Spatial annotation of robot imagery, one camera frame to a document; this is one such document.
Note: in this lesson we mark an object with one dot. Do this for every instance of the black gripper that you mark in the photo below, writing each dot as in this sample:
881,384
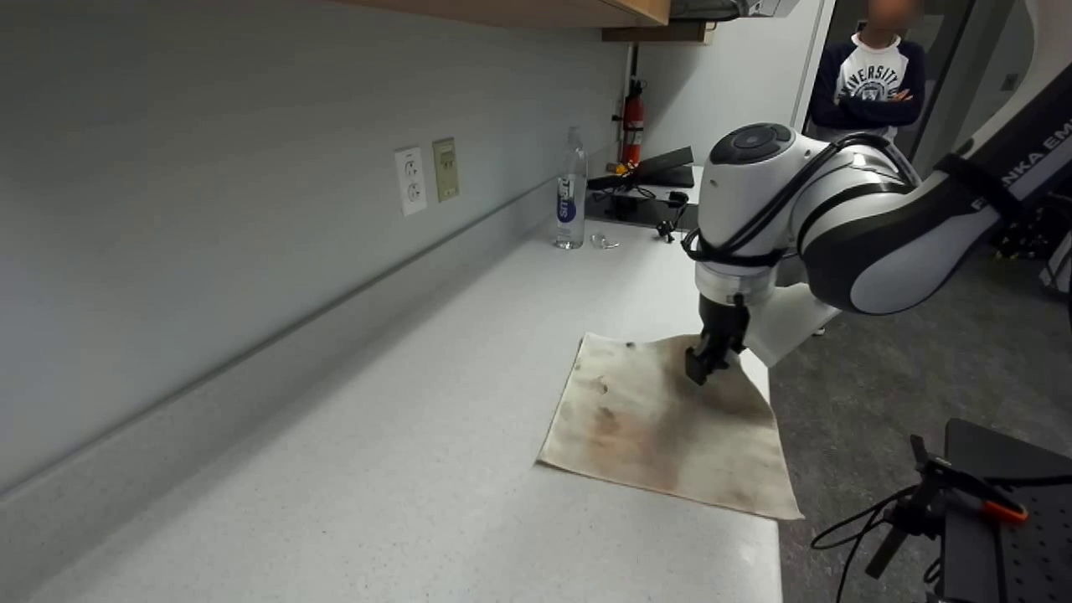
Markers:
726,323

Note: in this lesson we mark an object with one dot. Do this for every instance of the stained cream cloth towel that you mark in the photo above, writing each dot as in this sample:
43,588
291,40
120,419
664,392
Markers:
658,438

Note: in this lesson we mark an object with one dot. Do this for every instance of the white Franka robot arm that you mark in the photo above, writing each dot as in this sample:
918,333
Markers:
872,237

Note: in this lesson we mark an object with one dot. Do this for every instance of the clear plastic water bottle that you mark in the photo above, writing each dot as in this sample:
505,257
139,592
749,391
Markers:
569,194

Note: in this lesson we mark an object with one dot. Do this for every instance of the red fire extinguisher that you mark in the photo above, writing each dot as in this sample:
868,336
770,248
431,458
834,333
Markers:
634,123

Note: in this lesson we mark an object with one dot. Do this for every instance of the person in navy sweatshirt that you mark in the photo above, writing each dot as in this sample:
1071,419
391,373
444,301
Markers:
864,85

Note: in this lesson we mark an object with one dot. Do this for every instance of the black perforated table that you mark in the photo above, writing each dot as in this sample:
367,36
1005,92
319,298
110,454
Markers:
1010,512

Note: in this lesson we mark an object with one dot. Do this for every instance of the beige wall switch plate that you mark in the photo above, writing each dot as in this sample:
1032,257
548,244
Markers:
445,170

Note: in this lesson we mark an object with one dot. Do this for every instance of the white wall outlet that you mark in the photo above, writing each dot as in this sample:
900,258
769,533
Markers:
410,177

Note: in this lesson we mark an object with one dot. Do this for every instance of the wooden wall cabinet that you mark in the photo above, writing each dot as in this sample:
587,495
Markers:
538,8

